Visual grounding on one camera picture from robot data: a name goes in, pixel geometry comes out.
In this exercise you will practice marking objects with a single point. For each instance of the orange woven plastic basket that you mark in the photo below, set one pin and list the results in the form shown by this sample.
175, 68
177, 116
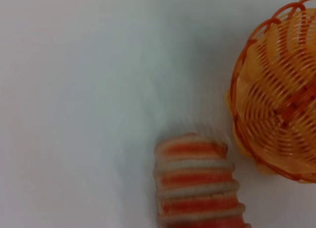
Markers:
276, 102

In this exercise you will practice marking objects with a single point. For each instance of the orange striped bread roll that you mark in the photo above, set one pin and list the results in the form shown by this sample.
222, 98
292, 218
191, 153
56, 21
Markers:
197, 183

